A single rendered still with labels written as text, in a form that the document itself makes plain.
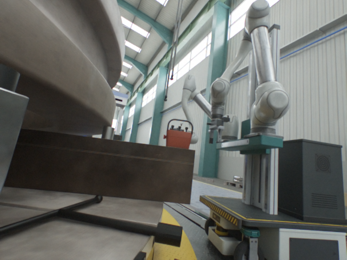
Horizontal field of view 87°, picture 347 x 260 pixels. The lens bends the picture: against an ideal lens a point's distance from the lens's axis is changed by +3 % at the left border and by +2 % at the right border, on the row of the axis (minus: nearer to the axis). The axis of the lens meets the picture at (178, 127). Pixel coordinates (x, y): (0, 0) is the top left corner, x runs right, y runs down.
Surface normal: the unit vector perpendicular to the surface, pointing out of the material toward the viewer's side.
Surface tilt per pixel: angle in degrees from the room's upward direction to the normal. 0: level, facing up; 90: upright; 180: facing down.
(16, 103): 90
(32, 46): 90
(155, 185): 90
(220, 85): 98
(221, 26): 90
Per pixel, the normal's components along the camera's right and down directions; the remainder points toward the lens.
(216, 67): 0.45, -0.11
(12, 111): 0.95, 0.06
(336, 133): -0.88, -0.19
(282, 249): 0.22, -0.16
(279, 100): -0.19, -0.11
